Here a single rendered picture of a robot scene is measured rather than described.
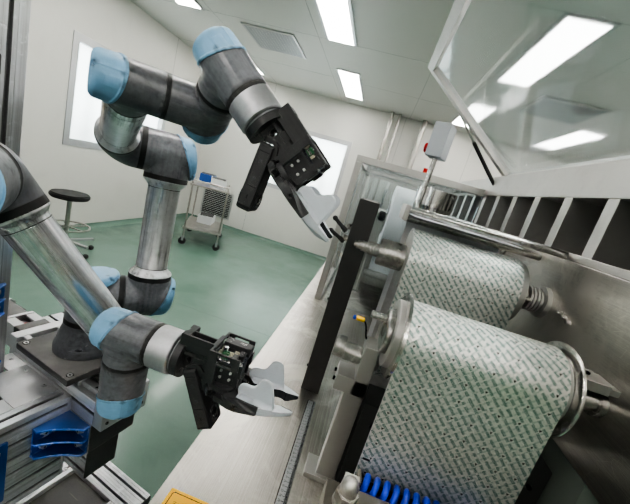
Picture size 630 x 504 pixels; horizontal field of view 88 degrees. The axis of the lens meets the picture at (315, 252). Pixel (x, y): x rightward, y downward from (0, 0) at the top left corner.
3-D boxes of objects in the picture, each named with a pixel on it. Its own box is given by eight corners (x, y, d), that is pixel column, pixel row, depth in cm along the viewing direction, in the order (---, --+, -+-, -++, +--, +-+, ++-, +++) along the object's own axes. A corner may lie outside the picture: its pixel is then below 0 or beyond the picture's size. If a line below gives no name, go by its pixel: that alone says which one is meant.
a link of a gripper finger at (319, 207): (349, 224, 48) (317, 172, 49) (316, 245, 49) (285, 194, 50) (353, 225, 51) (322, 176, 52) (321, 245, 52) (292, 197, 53)
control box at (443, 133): (425, 158, 105) (436, 126, 103) (445, 162, 101) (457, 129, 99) (418, 153, 99) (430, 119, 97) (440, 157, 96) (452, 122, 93)
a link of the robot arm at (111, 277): (64, 304, 94) (69, 260, 91) (118, 305, 102) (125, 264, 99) (60, 326, 84) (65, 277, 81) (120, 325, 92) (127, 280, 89)
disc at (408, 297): (380, 350, 64) (406, 281, 60) (383, 351, 64) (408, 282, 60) (381, 397, 49) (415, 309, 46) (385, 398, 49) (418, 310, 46)
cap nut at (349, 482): (333, 486, 49) (342, 462, 48) (356, 496, 49) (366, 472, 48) (330, 509, 46) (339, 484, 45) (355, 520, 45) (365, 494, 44)
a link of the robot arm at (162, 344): (140, 375, 54) (170, 352, 62) (164, 385, 53) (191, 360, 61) (147, 335, 52) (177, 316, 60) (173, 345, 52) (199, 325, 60)
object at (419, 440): (354, 471, 54) (390, 376, 50) (498, 529, 51) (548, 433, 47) (354, 473, 54) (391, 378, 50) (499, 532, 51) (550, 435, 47)
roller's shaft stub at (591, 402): (539, 391, 54) (550, 368, 53) (583, 406, 54) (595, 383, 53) (553, 407, 50) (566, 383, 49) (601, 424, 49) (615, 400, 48)
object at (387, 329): (377, 336, 60) (390, 301, 57) (388, 340, 60) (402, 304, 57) (376, 360, 53) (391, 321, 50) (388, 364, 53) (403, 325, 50)
